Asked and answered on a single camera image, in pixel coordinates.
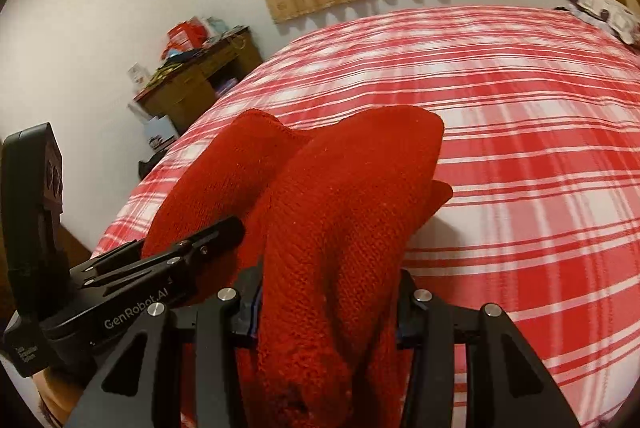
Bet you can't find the red plaid bed sheet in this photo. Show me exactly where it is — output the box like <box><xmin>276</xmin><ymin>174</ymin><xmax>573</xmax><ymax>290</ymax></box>
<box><xmin>90</xmin><ymin>5</ymin><xmax>640</xmax><ymax>428</ymax></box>

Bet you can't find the red knitted sweater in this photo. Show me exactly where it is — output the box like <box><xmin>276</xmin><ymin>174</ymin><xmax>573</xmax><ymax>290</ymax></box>
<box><xmin>141</xmin><ymin>105</ymin><xmax>454</xmax><ymax>428</ymax></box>

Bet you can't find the red gift bag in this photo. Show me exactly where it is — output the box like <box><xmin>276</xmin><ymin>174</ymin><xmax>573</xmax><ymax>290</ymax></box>
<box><xmin>165</xmin><ymin>21</ymin><xmax>208</xmax><ymax>54</ymax></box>

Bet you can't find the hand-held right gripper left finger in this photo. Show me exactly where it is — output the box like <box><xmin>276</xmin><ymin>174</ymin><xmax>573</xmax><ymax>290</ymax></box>
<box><xmin>65</xmin><ymin>258</ymin><xmax>266</xmax><ymax>428</ymax></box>

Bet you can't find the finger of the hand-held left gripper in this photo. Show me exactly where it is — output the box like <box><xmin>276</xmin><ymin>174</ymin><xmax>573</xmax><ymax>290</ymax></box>
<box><xmin>87</xmin><ymin>215</ymin><xmax>246</xmax><ymax>293</ymax></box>

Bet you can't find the white patterned pillow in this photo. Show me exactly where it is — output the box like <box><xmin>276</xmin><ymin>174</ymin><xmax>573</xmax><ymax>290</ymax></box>
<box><xmin>562</xmin><ymin>0</ymin><xmax>640</xmax><ymax>46</ymax></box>

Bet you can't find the light blue bag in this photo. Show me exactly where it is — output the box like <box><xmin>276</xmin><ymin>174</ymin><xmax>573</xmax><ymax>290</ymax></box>
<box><xmin>202</xmin><ymin>16</ymin><xmax>226</xmax><ymax>39</ymax></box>

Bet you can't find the brown wooden desk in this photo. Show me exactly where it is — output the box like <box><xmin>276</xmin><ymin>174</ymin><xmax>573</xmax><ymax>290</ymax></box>
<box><xmin>132</xmin><ymin>26</ymin><xmax>263</xmax><ymax>131</ymax></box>

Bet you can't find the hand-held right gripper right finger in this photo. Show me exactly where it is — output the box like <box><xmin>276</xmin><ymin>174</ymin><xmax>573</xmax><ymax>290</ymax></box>
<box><xmin>397</xmin><ymin>268</ymin><xmax>581</xmax><ymax>428</ymax></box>

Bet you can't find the green patterned cloth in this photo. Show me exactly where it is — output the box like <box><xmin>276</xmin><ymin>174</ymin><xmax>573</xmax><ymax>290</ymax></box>
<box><xmin>142</xmin><ymin>58</ymin><xmax>186</xmax><ymax>89</ymax></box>

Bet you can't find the black bag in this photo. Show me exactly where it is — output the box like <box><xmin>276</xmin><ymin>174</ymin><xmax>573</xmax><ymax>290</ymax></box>
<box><xmin>137</xmin><ymin>148</ymin><xmax>168</xmax><ymax>179</ymax></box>

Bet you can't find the person's left forearm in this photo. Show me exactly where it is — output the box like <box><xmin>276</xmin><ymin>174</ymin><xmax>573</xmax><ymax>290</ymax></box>
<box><xmin>30</xmin><ymin>365</ymin><xmax>88</xmax><ymax>428</ymax></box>

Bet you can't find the white printed paper bag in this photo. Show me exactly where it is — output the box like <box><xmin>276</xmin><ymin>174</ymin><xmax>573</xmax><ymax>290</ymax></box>
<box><xmin>127</xmin><ymin>101</ymin><xmax>181</xmax><ymax>149</ymax></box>

